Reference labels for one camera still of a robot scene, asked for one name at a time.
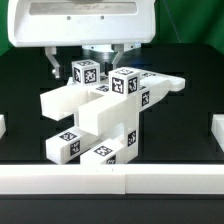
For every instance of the white chair seat part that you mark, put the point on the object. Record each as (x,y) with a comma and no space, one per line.
(126,133)

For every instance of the white chair back frame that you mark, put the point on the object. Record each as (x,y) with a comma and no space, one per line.
(99,109)

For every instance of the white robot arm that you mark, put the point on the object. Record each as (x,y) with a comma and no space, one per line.
(106,50)

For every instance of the white part left edge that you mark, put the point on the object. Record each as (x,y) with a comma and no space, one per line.
(2,125)

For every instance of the white front barrier rail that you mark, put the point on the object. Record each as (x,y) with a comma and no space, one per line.
(112,179)

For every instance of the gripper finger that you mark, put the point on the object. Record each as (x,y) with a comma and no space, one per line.
(50,53)
(119,50)

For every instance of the white part edge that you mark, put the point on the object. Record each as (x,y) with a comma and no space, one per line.
(218,129)
(2,125)

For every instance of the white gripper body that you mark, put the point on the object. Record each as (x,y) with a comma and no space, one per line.
(51,23)

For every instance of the white part right edge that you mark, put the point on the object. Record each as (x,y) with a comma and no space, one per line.
(218,129)

